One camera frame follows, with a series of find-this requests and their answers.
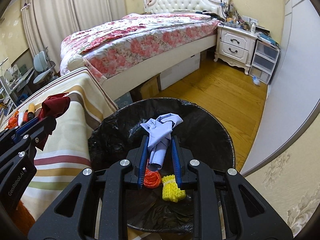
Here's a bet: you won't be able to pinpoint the orange plastic bag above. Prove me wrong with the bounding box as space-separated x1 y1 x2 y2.
5 111 19 129

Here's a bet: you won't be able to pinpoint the light blue paper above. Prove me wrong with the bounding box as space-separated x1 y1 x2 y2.
140 113 183 171

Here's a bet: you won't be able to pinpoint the dark red cloth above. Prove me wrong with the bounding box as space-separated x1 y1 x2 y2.
36 93 71 150

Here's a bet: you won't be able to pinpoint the black lined trash bin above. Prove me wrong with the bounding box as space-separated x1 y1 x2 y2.
88 97 236 235

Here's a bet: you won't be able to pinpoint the orange mesh net ball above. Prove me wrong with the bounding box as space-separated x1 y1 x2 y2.
144 168 162 189

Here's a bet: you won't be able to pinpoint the red bottle black cap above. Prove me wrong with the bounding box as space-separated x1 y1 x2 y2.
23 110 28 124

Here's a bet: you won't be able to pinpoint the white milk powder pouch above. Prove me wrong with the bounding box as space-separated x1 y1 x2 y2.
17 111 24 126

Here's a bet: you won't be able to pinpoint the yellow bottle black cap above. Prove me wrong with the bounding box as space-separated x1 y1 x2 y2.
27 103 35 121

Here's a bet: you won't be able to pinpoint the yellow mesh net ball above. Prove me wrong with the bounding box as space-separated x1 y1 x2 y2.
162 174 186 203

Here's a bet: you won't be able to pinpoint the striped bed sheet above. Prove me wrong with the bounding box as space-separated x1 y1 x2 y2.
1 67 130 239

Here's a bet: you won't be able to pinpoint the white study desk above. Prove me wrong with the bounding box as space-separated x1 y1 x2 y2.
1 68 35 107

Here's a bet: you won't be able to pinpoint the light blue desk chair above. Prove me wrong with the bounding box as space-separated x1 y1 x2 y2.
33 47 58 85

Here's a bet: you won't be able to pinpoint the cardboard box under bed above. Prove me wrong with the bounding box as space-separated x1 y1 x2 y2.
136 76 159 100

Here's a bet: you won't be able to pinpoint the white under-bed storage box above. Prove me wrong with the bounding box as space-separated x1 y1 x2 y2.
159 53 200 90

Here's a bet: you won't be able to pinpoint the white round bedpost knob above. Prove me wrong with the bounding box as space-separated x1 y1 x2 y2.
67 55 86 72

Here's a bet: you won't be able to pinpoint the floral bed quilt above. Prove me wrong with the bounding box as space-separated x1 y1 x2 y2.
60 13 221 80

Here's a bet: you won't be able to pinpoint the beige curtains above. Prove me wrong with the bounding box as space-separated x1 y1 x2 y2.
21 0 126 70

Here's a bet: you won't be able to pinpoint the white nightstand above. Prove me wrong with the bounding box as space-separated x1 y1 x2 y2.
214 23 258 75

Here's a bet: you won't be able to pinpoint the clear plastic drawer unit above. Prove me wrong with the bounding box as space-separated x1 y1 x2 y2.
249 39 280 85

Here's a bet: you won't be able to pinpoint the white tufted headboard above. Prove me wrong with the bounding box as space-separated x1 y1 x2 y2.
143 0 230 17

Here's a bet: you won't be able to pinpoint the white bed frame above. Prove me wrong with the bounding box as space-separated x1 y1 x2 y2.
100 35 217 100

